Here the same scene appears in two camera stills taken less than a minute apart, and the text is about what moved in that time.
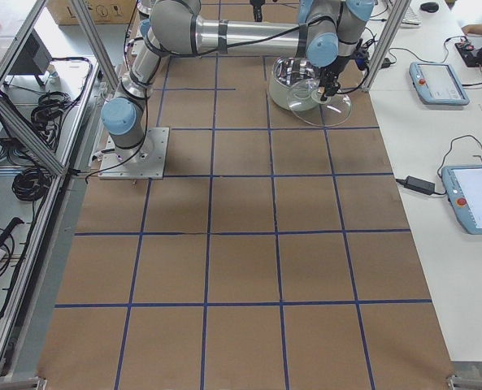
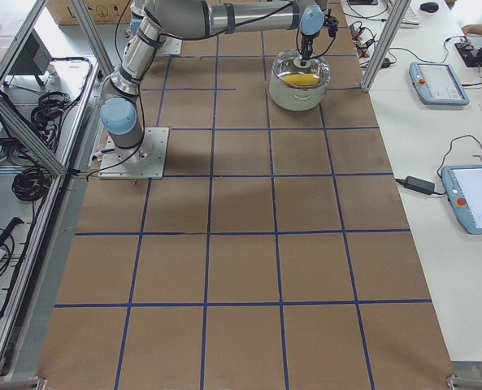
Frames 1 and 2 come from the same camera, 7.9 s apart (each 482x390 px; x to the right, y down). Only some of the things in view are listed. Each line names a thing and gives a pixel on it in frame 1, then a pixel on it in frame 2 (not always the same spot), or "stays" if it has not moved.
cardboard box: [102, 11] stays
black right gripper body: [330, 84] to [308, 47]
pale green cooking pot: [294, 84] stays
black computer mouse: [429, 6] stays
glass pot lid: [305, 101] to [288, 71]
